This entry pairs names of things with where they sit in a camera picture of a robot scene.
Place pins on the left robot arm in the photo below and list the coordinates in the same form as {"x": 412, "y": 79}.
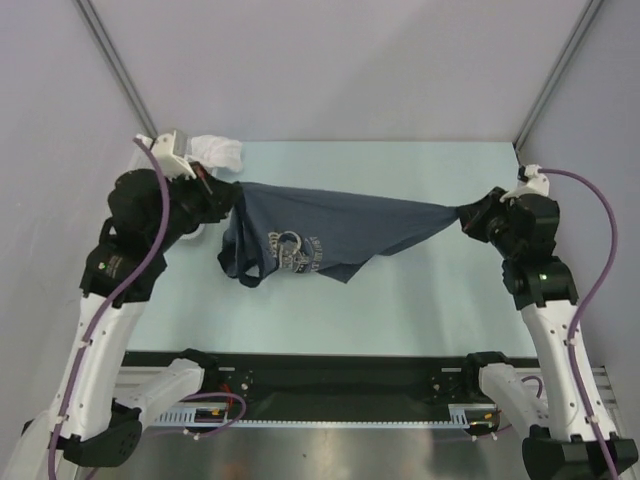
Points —
{"x": 86, "y": 424}

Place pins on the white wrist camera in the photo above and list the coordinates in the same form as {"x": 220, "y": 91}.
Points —
{"x": 531, "y": 180}
{"x": 170, "y": 152}

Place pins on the slotted cable duct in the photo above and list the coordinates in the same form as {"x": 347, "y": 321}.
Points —
{"x": 457, "y": 416}

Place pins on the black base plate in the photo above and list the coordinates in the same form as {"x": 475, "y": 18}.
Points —
{"x": 350, "y": 389}

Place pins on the white plastic basket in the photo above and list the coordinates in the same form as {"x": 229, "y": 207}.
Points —
{"x": 195, "y": 237}

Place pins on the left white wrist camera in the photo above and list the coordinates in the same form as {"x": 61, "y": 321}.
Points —
{"x": 170, "y": 152}

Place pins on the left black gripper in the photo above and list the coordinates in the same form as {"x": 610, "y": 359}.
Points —
{"x": 217, "y": 195}

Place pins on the right aluminium frame post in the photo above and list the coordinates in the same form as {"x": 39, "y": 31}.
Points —
{"x": 570, "y": 49}

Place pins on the blue tank top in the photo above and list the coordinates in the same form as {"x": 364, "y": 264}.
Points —
{"x": 334, "y": 234}

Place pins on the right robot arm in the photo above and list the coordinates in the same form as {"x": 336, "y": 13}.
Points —
{"x": 568, "y": 434}

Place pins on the left aluminium frame post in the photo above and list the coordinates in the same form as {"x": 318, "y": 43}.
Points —
{"x": 107, "y": 48}

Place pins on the white tank top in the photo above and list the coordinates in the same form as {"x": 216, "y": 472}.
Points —
{"x": 216, "y": 152}

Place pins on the aluminium frame post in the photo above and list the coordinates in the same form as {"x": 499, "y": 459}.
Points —
{"x": 107, "y": 48}
{"x": 570, "y": 49}

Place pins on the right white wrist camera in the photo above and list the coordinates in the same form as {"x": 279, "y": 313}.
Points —
{"x": 531, "y": 180}

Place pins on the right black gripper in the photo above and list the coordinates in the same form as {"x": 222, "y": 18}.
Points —
{"x": 472, "y": 215}

